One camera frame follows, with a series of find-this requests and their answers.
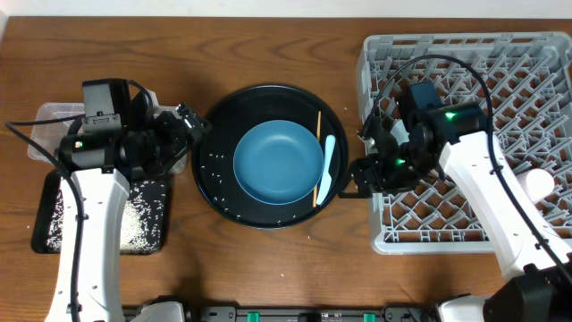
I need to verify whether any round black serving tray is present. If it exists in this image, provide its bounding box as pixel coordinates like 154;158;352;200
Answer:
191;84;349;229

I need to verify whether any light blue plastic knife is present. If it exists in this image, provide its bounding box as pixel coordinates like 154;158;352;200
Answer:
316;135;336;206

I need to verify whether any wooden chopstick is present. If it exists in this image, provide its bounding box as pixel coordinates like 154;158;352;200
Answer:
313;111;322;208

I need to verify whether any cooked white rice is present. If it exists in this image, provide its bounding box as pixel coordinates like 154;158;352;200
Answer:
46;177;165;254

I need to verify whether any dark blue plate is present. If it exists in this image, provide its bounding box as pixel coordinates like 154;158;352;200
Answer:
232;120;324;206

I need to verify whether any pink cup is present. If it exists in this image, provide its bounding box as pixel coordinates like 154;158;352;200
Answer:
517;168;555;204

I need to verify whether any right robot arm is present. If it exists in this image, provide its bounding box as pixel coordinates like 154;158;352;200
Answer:
347;104;571;321

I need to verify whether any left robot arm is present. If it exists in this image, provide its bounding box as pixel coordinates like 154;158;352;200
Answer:
46;78;211;321

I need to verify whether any grey dishwasher rack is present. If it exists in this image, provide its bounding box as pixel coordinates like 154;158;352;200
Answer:
356;32;571;255

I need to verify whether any black rectangular tray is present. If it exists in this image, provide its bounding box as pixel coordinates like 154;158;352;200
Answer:
29;167;170;256

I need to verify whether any clear plastic bin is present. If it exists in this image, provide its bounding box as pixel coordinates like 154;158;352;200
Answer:
28;103;187;174

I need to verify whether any black mounting rail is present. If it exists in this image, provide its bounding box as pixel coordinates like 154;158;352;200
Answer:
122;304;439;322

